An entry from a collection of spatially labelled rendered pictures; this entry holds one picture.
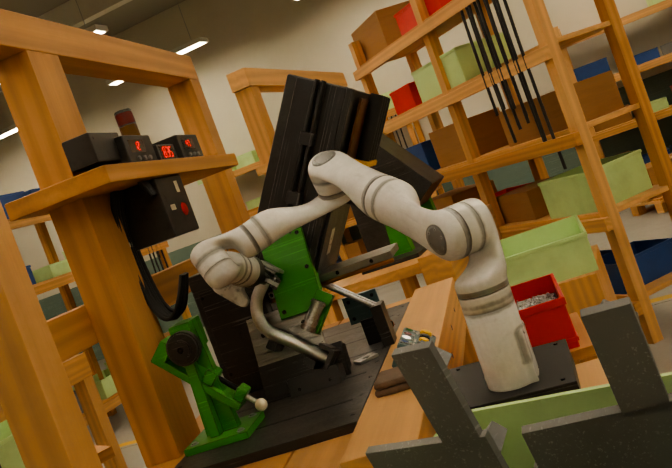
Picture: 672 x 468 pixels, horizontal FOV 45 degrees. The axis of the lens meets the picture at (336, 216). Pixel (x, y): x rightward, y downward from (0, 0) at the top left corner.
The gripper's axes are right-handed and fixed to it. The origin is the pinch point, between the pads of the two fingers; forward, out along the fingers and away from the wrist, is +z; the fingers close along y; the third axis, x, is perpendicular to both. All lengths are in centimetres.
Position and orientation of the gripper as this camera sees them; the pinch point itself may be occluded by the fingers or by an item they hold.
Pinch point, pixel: (266, 275)
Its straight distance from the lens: 197.9
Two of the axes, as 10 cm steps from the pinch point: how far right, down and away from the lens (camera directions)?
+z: 2.6, 1.4, 9.5
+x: -4.5, 8.9, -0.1
